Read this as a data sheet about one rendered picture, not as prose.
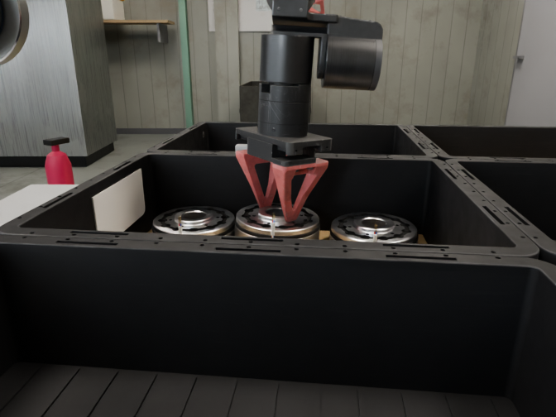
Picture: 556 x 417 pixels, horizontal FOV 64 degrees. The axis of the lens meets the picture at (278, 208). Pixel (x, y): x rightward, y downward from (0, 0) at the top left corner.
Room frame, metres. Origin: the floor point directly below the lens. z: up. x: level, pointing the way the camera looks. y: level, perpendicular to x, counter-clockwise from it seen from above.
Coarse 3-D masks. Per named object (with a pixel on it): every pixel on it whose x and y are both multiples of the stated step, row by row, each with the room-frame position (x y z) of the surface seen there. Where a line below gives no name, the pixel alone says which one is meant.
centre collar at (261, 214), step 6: (258, 210) 0.51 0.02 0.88; (264, 210) 0.51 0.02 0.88; (270, 210) 0.52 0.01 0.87; (276, 210) 0.52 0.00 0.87; (282, 210) 0.52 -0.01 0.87; (258, 216) 0.50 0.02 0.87; (264, 216) 0.49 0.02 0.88; (270, 216) 0.49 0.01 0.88; (276, 216) 0.49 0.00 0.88; (282, 216) 0.49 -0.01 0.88; (276, 222) 0.49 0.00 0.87; (282, 222) 0.49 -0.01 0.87
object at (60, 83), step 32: (32, 0) 4.31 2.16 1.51; (64, 0) 4.31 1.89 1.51; (96, 0) 5.07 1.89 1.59; (32, 32) 4.31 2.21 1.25; (64, 32) 4.31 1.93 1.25; (96, 32) 4.96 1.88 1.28; (32, 64) 4.31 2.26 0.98; (64, 64) 4.31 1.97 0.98; (96, 64) 4.85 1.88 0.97; (0, 96) 4.31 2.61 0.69; (32, 96) 4.31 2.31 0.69; (64, 96) 4.31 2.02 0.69; (96, 96) 4.74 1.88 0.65; (0, 128) 4.30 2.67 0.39; (32, 128) 4.31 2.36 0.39; (64, 128) 4.31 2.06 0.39; (96, 128) 4.63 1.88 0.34; (0, 160) 4.34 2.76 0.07; (32, 160) 4.35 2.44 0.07; (96, 160) 4.62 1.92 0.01
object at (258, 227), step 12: (252, 204) 0.55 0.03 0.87; (276, 204) 0.55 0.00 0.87; (240, 216) 0.50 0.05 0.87; (252, 216) 0.50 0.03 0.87; (300, 216) 0.51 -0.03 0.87; (312, 216) 0.52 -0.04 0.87; (252, 228) 0.47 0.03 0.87; (264, 228) 0.46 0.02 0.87; (276, 228) 0.47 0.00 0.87; (288, 228) 0.47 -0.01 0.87; (300, 228) 0.47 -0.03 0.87; (312, 228) 0.48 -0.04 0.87
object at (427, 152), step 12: (180, 132) 0.76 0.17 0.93; (192, 132) 0.79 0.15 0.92; (408, 132) 0.77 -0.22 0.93; (156, 144) 0.66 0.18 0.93; (168, 144) 0.67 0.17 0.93; (420, 144) 0.66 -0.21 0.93; (372, 156) 0.57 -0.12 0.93; (384, 156) 0.57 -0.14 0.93; (396, 156) 0.57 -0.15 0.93; (408, 156) 0.57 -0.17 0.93; (420, 156) 0.57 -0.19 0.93; (432, 156) 0.57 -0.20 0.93
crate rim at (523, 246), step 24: (120, 168) 0.51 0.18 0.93; (72, 192) 0.41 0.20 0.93; (24, 216) 0.34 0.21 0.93; (480, 216) 0.36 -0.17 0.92; (504, 216) 0.34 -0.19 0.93; (144, 240) 0.30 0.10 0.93; (168, 240) 0.29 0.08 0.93; (192, 240) 0.29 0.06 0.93; (216, 240) 0.29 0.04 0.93; (240, 240) 0.29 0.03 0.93; (264, 240) 0.30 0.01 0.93; (288, 240) 0.29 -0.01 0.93; (312, 240) 0.29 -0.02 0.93; (336, 240) 0.29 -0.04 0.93; (504, 240) 0.31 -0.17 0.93; (528, 240) 0.29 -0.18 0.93
